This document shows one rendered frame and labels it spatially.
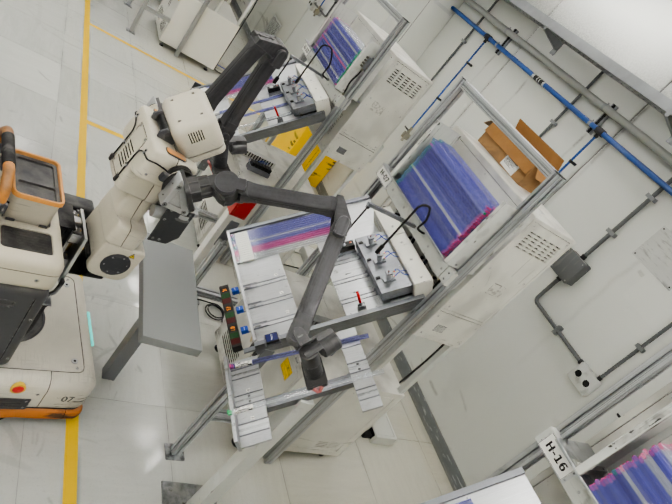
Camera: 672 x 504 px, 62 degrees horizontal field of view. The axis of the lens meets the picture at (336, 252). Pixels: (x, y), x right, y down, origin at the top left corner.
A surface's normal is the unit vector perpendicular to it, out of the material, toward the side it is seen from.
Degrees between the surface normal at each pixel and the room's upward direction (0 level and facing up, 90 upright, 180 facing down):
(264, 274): 43
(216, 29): 90
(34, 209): 92
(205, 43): 90
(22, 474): 0
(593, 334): 90
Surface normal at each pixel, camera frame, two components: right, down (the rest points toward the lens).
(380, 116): 0.29, 0.66
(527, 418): -0.74, -0.29
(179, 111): -0.12, -0.62
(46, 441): 0.60, -0.69
